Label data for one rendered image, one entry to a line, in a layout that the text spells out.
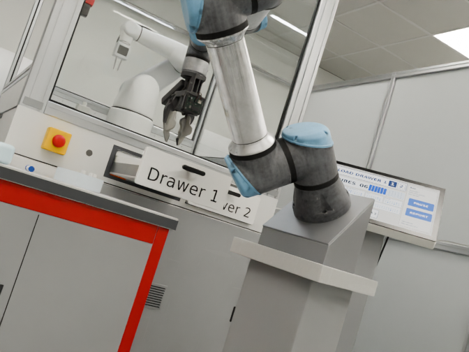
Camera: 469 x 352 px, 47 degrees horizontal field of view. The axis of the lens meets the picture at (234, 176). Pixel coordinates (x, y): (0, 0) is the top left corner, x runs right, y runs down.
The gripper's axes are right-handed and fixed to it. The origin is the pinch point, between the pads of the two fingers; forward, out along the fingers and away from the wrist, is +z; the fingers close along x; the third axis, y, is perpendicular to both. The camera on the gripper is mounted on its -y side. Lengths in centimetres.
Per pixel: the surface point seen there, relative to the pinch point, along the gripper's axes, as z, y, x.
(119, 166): 11.5, -20.7, -4.9
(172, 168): 8.7, 5.1, 0.1
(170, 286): 48, -26, 28
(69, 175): 18.4, -5.8, -24.6
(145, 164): 9.7, 4.3, -8.0
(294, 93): -36, -23, 59
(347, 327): 48, -1, 96
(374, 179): -13, -9, 100
